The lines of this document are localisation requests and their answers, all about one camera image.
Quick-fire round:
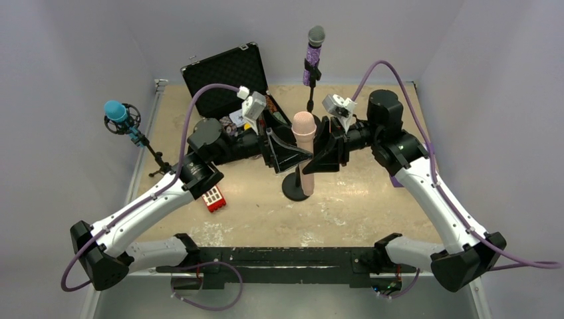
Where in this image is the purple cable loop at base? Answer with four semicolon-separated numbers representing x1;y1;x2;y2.
170;262;244;312

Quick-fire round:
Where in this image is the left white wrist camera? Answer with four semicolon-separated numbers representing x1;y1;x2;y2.
237;86;267;133

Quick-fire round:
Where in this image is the red toy block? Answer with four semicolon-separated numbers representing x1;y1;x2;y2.
202;186;227;213

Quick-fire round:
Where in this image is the pink plastic cylinder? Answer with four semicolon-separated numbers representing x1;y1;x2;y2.
291;111;317;196

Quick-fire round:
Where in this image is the purple glitter microphone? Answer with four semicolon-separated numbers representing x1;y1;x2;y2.
303;25;325;86

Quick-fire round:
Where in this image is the black poker chip case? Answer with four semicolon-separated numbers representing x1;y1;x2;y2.
180;42;290;125

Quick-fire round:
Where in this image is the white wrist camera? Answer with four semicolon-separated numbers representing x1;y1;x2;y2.
237;86;267;133
322;94;356;133

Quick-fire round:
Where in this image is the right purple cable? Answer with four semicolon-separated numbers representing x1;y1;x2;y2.
350;60;563;270

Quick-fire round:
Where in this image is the purple metronome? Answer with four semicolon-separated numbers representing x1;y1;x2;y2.
390;175;403;188

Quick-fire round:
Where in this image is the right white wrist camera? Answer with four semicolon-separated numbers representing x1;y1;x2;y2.
322;94;356;133

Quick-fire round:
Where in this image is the white card deck box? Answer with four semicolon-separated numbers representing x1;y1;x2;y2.
229;110;245;128

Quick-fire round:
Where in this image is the black tripod shock-mount stand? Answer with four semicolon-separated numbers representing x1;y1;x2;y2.
104;100;172;177

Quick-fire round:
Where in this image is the blue toy microphone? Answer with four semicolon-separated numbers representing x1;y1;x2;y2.
104;100;148;147

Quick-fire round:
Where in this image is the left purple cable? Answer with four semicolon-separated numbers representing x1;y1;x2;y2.
61;83;241;293

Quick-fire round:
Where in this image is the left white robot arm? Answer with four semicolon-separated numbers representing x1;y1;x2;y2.
70;118;313;291

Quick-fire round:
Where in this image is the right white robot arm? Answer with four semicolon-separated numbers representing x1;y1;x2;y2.
303;90;507;292

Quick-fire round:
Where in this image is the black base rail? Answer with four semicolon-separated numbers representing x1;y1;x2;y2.
156;247;415;294

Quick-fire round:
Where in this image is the black round-base mic stand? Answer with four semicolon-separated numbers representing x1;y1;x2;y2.
303;59;322;113

